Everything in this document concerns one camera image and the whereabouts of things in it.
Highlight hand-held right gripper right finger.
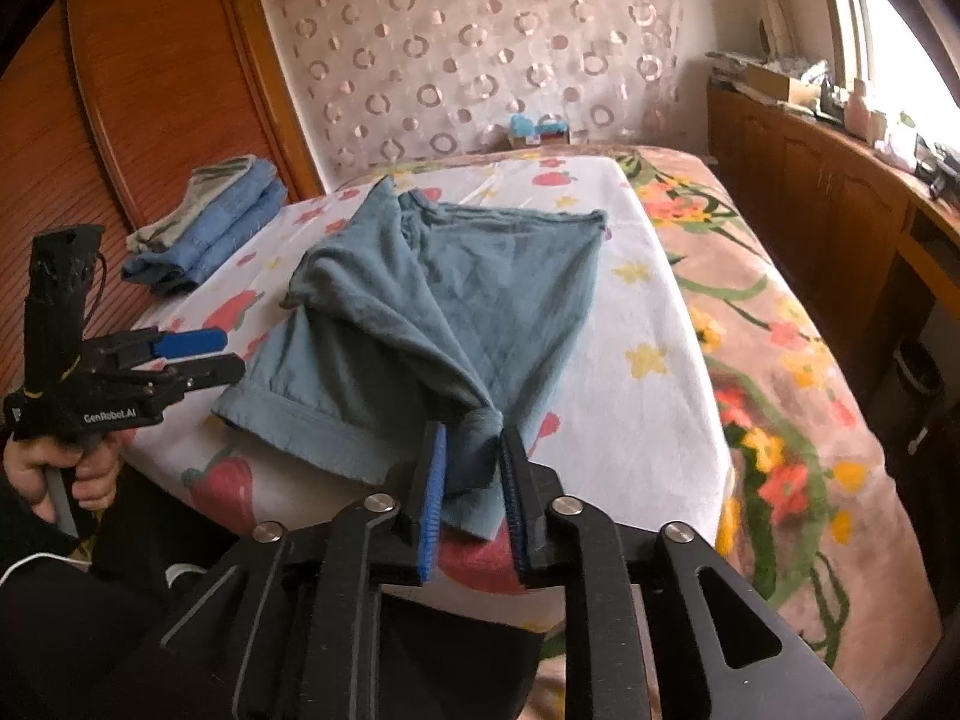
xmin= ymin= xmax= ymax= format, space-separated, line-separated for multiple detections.
xmin=499 ymin=426 xmax=865 ymax=720

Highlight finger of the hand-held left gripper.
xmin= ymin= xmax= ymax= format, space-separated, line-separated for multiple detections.
xmin=150 ymin=355 xmax=248 ymax=398
xmin=112 ymin=328 xmax=230 ymax=361

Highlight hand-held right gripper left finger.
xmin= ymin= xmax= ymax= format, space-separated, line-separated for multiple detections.
xmin=105 ymin=421 xmax=449 ymax=720

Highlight teal pants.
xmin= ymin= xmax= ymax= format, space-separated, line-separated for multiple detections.
xmin=212 ymin=176 xmax=610 ymax=541

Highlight person's left hand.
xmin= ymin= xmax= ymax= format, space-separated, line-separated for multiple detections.
xmin=4 ymin=431 xmax=125 ymax=520

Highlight folded blue jeans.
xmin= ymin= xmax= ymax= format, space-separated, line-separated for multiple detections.
xmin=121 ymin=165 xmax=290 ymax=298

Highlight folded grey garment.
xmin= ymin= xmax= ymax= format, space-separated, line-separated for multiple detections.
xmin=126 ymin=156 xmax=260 ymax=253

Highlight white floral bed sheet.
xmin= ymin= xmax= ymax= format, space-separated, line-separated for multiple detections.
xmin=124 ymin=154 xmax=737 ymax=632

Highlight pink floral blanket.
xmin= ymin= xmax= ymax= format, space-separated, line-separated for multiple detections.
xmin=337 ymin=142 xmax=947 ymax=720

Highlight small box with blue item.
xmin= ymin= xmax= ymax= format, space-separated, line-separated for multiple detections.
xmin=506 ymin=114 xmax=573 ymax=150

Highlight wooden side cabinet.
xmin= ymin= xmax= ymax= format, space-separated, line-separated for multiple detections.
xmin=705 ymin=79 xmax=960 ymax=466

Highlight cardboard box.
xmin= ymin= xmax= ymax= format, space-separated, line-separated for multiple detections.
xmin=739 ymin=60 xmax=823 ymax=107

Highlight white cable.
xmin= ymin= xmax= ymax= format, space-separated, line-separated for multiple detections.
xmin=0 ymin=549 xmax=95 ymax=587

